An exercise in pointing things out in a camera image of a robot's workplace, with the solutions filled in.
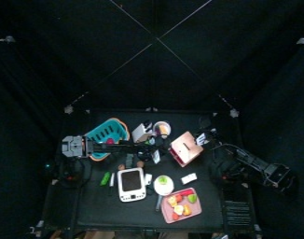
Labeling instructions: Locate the yellow toy starfruit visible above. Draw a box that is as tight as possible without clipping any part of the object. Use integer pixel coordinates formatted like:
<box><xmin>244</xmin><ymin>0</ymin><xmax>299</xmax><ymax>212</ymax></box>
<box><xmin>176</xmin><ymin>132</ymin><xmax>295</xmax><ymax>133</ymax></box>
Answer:
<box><xmin>167</xmin><ymin>195</ymin><xmax>180</xmax><ymax>208</ymax></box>

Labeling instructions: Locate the rose gold toy toaster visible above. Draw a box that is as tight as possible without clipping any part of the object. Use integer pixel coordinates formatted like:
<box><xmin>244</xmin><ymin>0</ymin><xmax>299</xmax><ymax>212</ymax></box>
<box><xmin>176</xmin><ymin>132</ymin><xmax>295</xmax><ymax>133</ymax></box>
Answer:
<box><xmin>168</xmin><ymin>131</ymin><xmax>205</xmax><ymax>168</ymax></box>

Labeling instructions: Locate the white cup with yellow filling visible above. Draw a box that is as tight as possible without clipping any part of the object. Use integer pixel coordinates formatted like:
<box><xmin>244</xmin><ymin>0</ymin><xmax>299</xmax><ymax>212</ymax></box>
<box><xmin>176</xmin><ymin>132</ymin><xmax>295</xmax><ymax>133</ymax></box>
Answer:
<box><xmin>152</xmin><ymin>120</ymin><xmax>173</xmax><ymax>138</ymax></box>

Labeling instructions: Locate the white toy knife block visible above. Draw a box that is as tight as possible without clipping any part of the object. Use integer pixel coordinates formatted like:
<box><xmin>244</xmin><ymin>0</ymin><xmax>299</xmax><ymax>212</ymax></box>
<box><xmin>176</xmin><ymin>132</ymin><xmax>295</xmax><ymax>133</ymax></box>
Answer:
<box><xmin>131</xmin><ymin>121</ymin><xmax>155</xmax><ymax>144</ymax></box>

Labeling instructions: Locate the white bowl with green food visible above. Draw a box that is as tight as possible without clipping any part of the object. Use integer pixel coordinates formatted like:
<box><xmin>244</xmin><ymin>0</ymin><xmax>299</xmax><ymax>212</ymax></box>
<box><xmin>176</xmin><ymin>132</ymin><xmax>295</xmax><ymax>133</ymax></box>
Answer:
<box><xmin>153</xmin><ymin>175</ymin><xmax>176</xmax><ymax>196</ymax></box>

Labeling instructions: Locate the white rectangular toy block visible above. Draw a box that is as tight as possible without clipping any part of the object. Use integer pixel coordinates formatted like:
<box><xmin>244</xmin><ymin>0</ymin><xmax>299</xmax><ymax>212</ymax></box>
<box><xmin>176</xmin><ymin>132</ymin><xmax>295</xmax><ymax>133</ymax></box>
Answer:
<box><xmin>180</xmin><ymin>172</ymin><xmax>199</xmax><ymax>186</ymax></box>

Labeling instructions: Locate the white toy tablet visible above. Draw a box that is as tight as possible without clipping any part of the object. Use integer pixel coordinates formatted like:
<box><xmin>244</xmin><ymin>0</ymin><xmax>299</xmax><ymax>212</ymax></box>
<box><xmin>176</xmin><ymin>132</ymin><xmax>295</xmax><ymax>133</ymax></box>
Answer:
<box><xmin>116</xmin><ymin>167</ymin><xmax>148</xmax><ymax>204</ymax></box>

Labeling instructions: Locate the teal basket with orange rim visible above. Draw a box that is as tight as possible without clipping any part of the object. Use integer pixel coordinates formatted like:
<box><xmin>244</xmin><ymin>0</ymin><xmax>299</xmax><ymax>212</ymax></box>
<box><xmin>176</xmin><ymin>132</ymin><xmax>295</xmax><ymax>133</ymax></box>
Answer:
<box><xmin>84</xmin><ymin>117</ymin><xmax>131</xmax><ymax>162</ymax></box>

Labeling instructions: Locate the green toy cucumber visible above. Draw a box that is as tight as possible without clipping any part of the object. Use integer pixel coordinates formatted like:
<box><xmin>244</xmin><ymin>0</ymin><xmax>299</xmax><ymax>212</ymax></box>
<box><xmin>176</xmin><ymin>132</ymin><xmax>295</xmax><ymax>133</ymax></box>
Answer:
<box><xmin>100</xmin><ymin>171</ymin><xmax>112</xmax><ymax>187</ymax></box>

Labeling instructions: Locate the grey toy spoon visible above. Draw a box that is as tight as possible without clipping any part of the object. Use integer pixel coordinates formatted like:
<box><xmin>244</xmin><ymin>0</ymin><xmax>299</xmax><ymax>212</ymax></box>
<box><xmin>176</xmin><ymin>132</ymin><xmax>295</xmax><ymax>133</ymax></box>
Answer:
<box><xmin>155</xmin><ymin>194</ymin><xmax>164</xmax><ymax>213</ymax></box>

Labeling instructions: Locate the pink tray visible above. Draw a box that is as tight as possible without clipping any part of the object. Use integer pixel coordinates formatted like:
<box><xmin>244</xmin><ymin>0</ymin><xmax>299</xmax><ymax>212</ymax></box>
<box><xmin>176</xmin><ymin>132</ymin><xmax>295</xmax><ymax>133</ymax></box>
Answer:
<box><xmin>160</xmin><ymin>187</ymin><xmax>203</xmax><ymax>224</ymax></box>

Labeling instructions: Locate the orange toy food piece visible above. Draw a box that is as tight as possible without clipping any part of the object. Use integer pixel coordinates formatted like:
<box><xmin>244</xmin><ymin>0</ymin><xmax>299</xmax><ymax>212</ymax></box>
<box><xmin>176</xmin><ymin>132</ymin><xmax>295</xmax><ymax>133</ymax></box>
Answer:
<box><xmin>181</xmin><ymin>204</ymin><xmax>193</xmax><ymax>217</ymax></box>

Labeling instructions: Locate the white label sticker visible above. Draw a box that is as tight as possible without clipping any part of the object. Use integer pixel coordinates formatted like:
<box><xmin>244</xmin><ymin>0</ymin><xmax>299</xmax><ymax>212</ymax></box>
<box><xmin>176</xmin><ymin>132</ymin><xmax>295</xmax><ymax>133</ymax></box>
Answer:
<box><xmin>225</xmin><ymin>199</ymin><xmax>252</xmax><ymax>228</ymax></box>

